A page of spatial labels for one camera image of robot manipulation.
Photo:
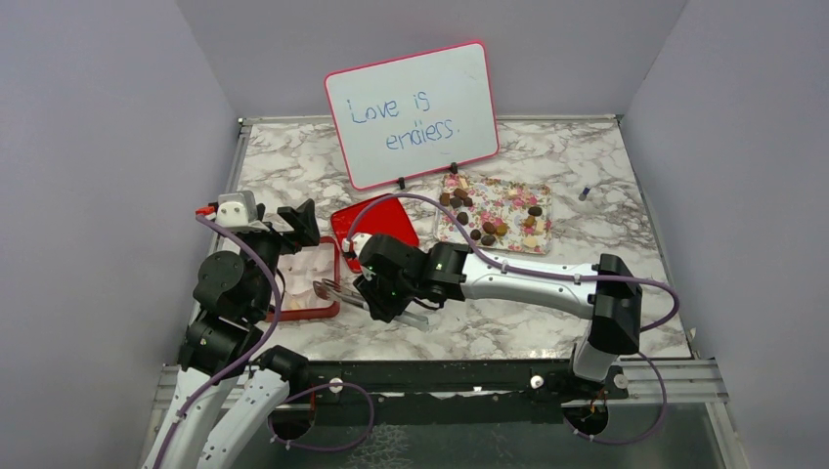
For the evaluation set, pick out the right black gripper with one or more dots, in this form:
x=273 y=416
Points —
x=367 y=286

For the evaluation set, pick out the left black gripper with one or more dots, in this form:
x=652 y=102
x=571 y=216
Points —
x=303 y=221

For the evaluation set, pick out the metal tongs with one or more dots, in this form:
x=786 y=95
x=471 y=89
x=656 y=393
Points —
x=328 y=289

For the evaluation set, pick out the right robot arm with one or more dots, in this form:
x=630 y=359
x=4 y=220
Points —
x=597 y=293

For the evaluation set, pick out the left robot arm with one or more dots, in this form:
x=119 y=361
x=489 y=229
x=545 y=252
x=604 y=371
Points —
x=227 y=379

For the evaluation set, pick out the red chocolate box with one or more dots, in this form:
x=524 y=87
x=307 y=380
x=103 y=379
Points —
x=300 y=270

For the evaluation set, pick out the floral serving tray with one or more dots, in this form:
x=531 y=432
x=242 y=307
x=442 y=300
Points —
x=500 y=201

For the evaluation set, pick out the black whiteboard stand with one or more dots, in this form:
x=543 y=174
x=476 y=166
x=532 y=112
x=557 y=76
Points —
x=451 y=169

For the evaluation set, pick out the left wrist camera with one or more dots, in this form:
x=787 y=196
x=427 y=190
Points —
x=237 y=212

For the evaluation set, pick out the white board pink frame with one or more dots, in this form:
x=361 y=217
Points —
x=410 y=116

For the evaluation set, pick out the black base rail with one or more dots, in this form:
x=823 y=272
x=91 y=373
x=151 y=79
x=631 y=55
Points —
x=298 y=393

